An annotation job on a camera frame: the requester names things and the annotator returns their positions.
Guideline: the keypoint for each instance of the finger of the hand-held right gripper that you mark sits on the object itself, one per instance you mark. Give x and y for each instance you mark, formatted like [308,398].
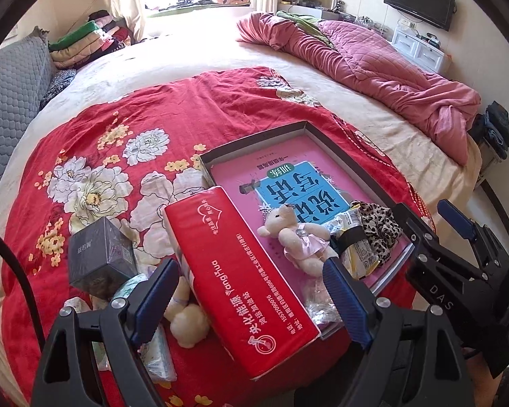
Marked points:
[458,220]
[413,227]

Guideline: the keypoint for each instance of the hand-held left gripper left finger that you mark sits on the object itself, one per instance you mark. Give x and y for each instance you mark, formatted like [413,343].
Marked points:
[155,301]

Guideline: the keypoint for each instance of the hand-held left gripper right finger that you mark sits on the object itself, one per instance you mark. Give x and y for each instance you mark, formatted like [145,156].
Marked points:
[348,301]

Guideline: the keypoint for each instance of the clear crinkly plastic packet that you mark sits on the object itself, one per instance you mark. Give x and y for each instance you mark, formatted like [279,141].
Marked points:
[320,301]

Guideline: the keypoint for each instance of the leopard print scrunchie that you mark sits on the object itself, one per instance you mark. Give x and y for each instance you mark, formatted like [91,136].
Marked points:
[375,229]

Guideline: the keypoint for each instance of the cream plush toy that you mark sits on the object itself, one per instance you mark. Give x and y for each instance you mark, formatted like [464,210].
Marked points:
[188,322]

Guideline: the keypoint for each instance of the yellow packet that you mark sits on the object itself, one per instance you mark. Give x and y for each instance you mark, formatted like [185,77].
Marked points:
[360,258]

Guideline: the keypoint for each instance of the green floral tissue packet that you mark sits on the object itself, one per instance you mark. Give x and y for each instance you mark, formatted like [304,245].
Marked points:
[161,360]

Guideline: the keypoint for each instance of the black elastic band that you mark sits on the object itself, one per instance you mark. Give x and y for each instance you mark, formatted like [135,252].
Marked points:
[350,237]

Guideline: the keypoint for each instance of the white packet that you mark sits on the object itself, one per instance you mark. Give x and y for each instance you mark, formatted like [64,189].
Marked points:
[74,304]

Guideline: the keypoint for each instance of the plush bear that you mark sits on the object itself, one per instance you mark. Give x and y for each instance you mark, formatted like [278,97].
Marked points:
[297,237]

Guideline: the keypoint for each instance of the red tissue pack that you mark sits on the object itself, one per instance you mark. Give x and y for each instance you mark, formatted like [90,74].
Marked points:
[237,271]

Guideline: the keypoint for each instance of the pink book box tray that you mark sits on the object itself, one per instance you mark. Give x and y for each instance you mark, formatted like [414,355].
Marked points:
[254,146]

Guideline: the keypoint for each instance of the dark grey box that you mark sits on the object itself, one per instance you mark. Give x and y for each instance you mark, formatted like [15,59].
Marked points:
[99,258]

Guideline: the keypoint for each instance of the dark clothes pile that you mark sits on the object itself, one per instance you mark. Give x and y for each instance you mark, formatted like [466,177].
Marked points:
[494,127]

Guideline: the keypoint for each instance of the pink and blue book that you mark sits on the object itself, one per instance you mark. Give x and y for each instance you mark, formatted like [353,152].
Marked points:
[246,174]

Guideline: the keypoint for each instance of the pink quilt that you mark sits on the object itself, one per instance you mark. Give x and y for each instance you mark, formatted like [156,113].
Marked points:
[364,63]

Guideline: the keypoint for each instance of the white drawer cabinet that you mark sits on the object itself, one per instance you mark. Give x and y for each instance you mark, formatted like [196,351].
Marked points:
[420,48]

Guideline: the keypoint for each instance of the red floral blanket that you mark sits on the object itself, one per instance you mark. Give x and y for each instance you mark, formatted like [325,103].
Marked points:
[110,101]

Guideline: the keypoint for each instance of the green garment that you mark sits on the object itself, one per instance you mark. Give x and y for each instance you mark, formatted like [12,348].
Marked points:
[305,21]

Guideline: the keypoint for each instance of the dark patterned pillow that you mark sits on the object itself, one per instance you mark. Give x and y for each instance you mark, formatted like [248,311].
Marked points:
[59,82]

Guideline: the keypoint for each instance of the bed with beige sheet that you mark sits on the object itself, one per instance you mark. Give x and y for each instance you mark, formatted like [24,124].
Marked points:
[195,46]

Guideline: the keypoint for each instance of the grey quilted headboard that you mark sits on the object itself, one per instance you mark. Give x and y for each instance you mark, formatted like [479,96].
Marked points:
[8,84]

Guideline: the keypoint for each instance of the stack of folded clothes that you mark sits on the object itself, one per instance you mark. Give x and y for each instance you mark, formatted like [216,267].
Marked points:
[89,38]

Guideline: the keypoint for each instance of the green windowsill cloth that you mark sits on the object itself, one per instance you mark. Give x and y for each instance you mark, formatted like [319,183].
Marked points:
[182,8]

